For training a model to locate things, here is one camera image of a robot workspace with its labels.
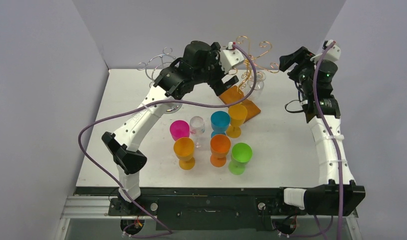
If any blue plastic wine glass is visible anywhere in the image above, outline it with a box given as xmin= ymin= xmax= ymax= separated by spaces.
xmin=210 ymin=111 xmax=231 ymax=138

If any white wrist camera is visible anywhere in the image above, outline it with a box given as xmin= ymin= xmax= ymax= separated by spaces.
xmin=219 ymin=42 xmax=245 ymax=74
xmin=310 ymin=39 xmax=342 ymax=64

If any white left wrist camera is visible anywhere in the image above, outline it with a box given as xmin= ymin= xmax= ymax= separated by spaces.
xmin=219 ymin=42 xmax=245 ymax=74

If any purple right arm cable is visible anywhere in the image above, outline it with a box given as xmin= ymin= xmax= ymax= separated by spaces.
xmin=312 ymin=41 xmax=345 ymax=240

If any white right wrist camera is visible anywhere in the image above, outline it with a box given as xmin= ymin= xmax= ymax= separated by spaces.
xmin=310 ymin=39 xmax=342 ymax=64

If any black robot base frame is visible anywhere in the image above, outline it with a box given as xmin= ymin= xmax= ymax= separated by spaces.
xmin=74 ymin=187 xmax=308 ymax=233

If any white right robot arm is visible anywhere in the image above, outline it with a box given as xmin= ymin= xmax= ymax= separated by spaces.
xmin=273 ymin=46 xmax=366 ymax=217

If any yellow wine glass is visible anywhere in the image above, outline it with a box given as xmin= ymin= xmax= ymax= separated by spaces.
xmin=226 ymin=104 xmax=248 ymax=138
xmin=173 ymin=137 xmax=195 ymax=170

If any gold wire glass rack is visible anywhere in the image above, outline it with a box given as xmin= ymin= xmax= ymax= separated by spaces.
xmin=219 ymin=35 xmax=279 ymax=121

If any clear small wine glass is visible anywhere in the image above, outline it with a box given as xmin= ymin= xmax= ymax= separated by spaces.
xmin=189 ymin=116 xmax=206 ymax=148

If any yellow wine glass in front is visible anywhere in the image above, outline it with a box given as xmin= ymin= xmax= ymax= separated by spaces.
xmin=173 ymin=137 xmax=195 ymax=170

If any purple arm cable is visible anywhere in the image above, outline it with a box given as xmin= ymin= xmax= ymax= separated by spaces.
xmin=77 ymin=44 xmax=258 ymax=234
xmin=312 ymin=41 xmax=345 ymax=240

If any green plastic wine glass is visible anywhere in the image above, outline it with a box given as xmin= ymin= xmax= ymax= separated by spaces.
xmin=228 ymin=142 xmax=253 ymax=175

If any yellow wine glass at back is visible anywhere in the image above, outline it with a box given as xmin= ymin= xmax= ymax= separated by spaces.
xmin=226 ymin=104 xmax=248 ymax=138

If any pink plastic wine glass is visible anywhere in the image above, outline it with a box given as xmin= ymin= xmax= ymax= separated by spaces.
xmin=169 ymin=120 xmax=190 ymax=141

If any orange plastic wine glass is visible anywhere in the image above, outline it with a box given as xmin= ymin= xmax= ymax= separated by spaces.
xmin=210 ymin=134 xmax=231 ymax=168

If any clear patterned wine glass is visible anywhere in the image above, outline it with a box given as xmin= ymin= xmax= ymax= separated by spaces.
xmin=243 ymin=71 xmax=266 ymax=101

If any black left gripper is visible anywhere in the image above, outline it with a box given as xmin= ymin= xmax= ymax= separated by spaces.
xmin=193 ymin=44 xmax=238 ymax=95

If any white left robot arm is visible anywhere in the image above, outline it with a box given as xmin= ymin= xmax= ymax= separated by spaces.
xmin=101 ymin=40 xmax=245 ymax=215

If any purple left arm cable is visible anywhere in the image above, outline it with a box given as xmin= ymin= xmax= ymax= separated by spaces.
xmin=77 ymin=44 xmax=258 ymax=234

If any silver wire glass rack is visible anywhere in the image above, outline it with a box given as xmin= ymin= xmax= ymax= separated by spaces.
xmin=137 ymin=46 xmax=184 ymax=115

